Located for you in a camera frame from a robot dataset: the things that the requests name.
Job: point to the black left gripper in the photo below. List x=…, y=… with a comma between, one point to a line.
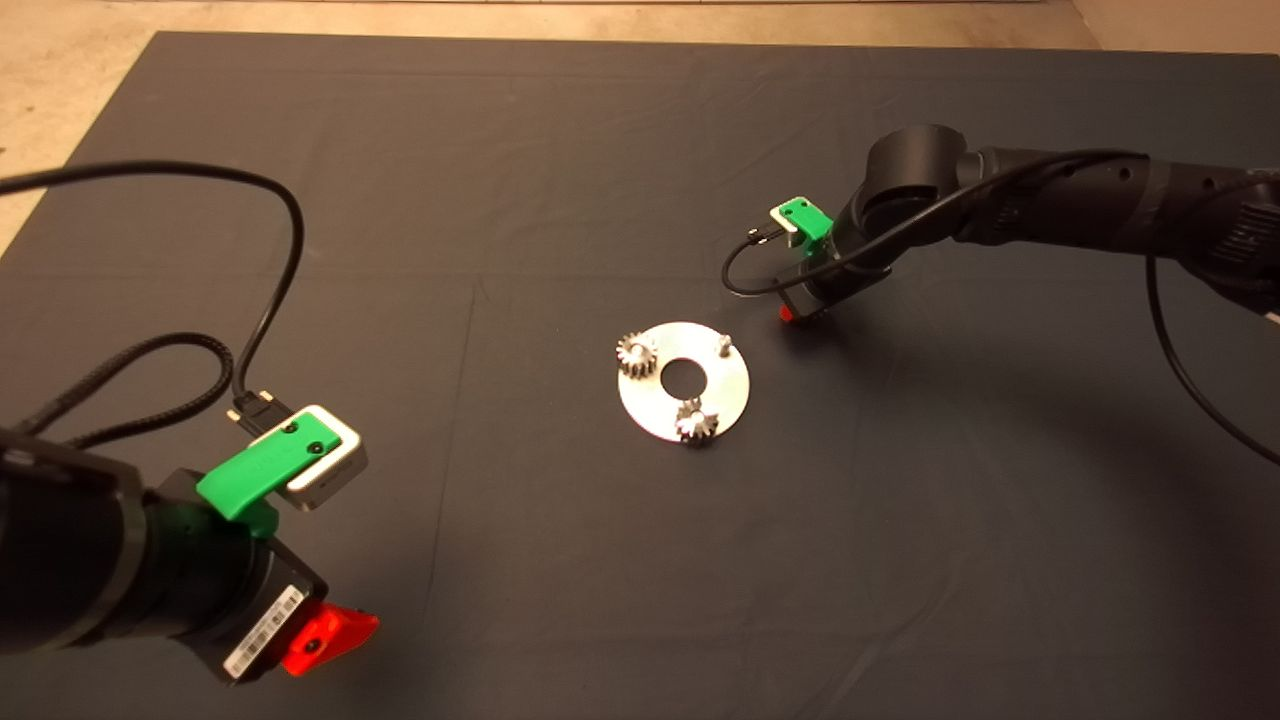
x=225, y=590

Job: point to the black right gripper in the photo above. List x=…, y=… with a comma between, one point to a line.
x=835, y=280

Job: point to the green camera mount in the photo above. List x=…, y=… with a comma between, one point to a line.
x=250, y=475
x=812, y=222

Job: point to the small steel planetary gear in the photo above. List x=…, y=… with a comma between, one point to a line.
x=635, y=358
x=695, y=425

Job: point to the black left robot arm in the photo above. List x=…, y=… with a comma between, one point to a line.
x=60, y=550

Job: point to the right green camera mount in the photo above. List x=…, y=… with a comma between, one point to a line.
x=812, y=222

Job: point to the left silver camera box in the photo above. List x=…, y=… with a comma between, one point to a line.
x=335, y=475

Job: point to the left green camera mount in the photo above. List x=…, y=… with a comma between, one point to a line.
x=250, y=475

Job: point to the right silver camera box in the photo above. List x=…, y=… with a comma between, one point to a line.
x=782, y=222

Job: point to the silver camera box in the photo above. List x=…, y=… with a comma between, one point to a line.
x=335, y=475
x=782, y=222

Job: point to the dark grey table cloth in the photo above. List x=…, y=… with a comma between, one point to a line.
x=640, y=600

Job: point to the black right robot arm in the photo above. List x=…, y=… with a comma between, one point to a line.
x=1050, y=200

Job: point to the round metal carrier plate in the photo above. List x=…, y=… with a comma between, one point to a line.
x=725, y=385

